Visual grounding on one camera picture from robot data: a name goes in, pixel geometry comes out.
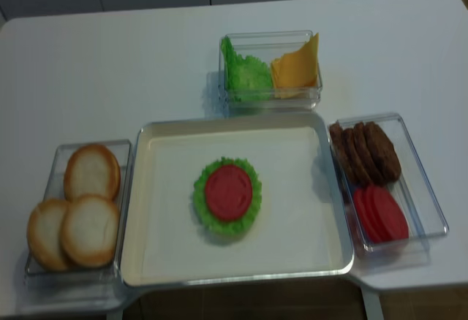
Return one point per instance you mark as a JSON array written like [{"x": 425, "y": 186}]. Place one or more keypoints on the front left bun half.
[{"x": 43, "y": 232}]

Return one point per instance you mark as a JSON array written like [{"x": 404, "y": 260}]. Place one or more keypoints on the clear lettuce cheese container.
[{"x": 266, "y": 47}]

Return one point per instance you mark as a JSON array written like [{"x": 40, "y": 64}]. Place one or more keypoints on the brown patty front right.
[{"x": 382, "y": 152}]

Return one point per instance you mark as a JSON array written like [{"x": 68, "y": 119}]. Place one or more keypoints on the green lettuce leaf on tray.
[{"x": 208, "y": 220}]

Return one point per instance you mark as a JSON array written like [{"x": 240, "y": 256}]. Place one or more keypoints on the front right bun half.
[{"x": 89, "y": 230}]

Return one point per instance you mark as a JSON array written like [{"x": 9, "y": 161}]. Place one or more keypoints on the bun half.
[
  {"x": 43, "y": 232},
  {"x": 92, "y": 169},
  {"x": 89, "y": 230}
]

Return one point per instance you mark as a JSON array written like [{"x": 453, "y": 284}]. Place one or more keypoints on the clear bun container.
[{"x": 38, "y": 277}]

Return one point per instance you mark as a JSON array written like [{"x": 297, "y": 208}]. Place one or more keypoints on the white rectangular tray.
[{"x": 300, "y": 231}]

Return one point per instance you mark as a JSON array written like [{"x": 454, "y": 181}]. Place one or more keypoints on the green lettuce in container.
[{"x": 248, "y": 78}]

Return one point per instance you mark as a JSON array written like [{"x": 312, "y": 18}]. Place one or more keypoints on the back bun half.
[{"x": 92, "y": 169}]

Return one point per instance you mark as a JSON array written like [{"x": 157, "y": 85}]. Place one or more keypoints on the brown patty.
[
  {"x": 355, "y": 161},
  {"x": 382, "y": 152},
  {"x": 365, "y": 156},
  {"x": 336, "y": 133}
]

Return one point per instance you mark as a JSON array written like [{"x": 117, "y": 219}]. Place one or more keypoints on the clear patty tomato container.
[{"x": 412, "y": 191}]

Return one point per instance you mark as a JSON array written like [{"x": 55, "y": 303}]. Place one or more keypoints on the red tomato slice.
[
  {"x": 228, "y": 193},
  {"x": 372, "y": 227},
  {"x": 358, "y": 203},
  {"x": 388, "y": 214}
]

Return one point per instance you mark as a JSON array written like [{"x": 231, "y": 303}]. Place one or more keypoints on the yellow cheese slices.
[{"x": 296, "y": 70}]

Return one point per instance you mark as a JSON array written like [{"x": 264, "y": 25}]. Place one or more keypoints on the brown patty far left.
[{"x": 336, "y": 133}]

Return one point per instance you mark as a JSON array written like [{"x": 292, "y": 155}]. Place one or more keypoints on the red tomato slice front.
[{"x": 388, "y": 214}]

